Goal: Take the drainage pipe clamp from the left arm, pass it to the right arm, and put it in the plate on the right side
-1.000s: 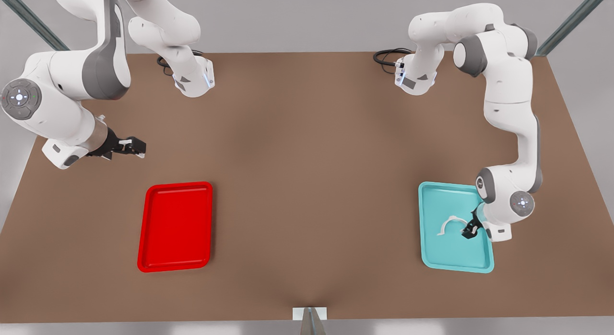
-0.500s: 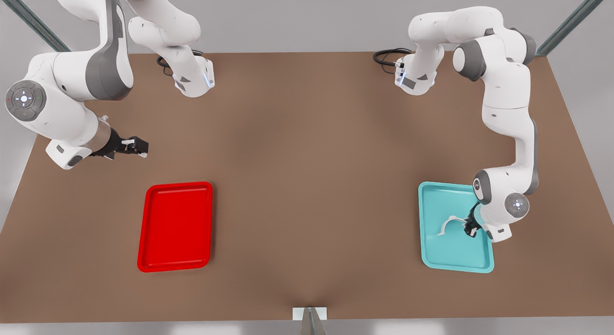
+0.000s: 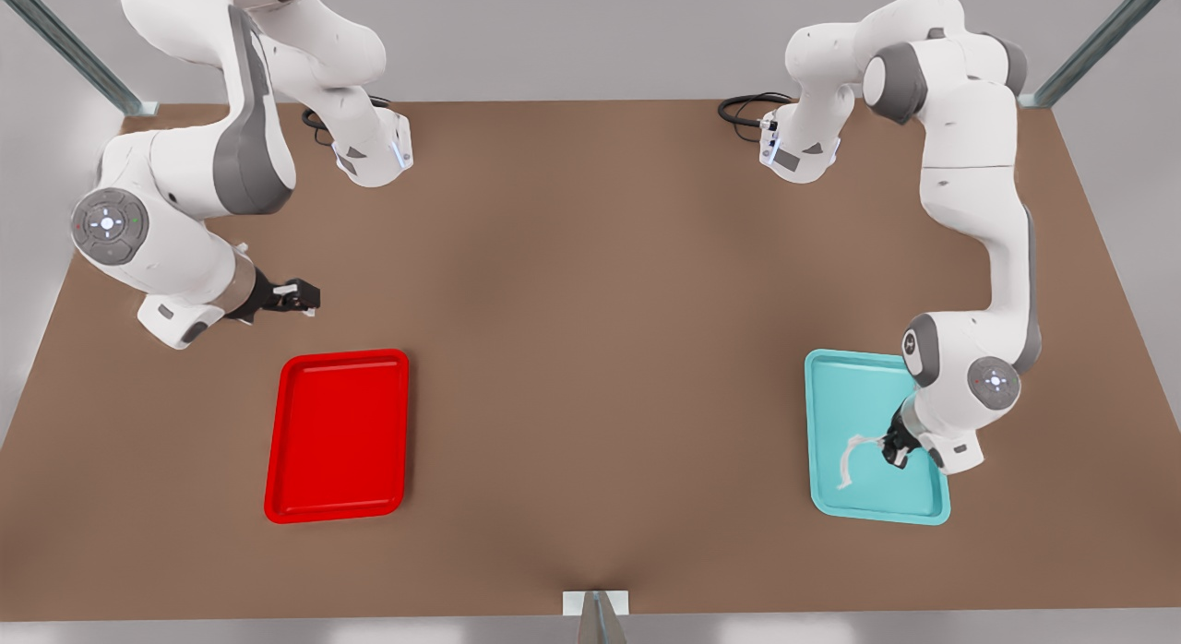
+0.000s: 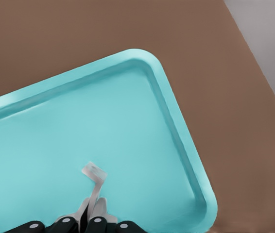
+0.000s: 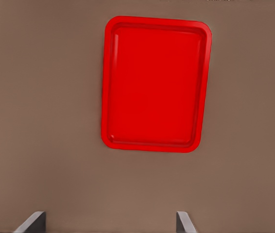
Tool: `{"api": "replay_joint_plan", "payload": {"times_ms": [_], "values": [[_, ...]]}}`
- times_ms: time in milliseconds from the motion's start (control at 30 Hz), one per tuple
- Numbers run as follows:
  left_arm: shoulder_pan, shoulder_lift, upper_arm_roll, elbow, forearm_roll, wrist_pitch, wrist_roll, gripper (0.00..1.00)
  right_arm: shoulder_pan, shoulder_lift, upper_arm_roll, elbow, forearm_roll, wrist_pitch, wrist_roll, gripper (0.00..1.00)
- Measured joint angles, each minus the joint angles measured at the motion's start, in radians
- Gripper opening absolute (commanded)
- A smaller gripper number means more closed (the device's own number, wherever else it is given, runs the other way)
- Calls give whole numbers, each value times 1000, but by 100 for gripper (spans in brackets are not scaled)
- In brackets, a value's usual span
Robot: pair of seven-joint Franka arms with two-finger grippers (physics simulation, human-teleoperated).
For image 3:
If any white drainage pipe clamp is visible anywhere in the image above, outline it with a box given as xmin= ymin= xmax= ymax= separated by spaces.
xmin=835 ymin=433 xmax=889 ymax=490

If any teal rectangular tray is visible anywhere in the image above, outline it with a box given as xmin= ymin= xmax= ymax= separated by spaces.
xmin=804 ymin=349 xmax=952 ymax=526

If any red rectangular tray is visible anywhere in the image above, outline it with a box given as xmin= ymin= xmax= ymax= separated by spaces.
xmin=264 ymin=349 xmax=411 ymax=525

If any black cable loop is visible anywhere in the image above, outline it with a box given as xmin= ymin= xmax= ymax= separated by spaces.
xmin=718 ymin=92 xmax=796 ymax=143
xmin=302 ymin=95 xmax=393 ymax=149

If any silver frame post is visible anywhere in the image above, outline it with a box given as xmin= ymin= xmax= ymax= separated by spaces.
xmin=1019 ymin=0 xmax=1181 ymax=109
xmin=563 ymin=590 xmax=630 ymax=644
xmin=0 ymin=0 xmax=160 ymax=118

